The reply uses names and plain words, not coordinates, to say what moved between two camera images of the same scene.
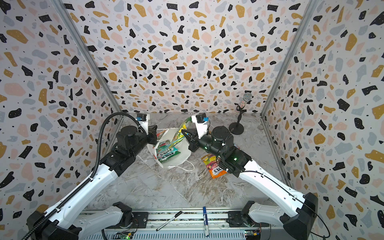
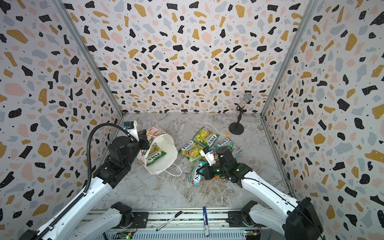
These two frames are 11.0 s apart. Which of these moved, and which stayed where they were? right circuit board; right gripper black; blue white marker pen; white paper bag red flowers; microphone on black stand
Moved: right gripper black; white paper bag red flowers
Stayed: blue white marker pen; right circuit board; microphone on black stand
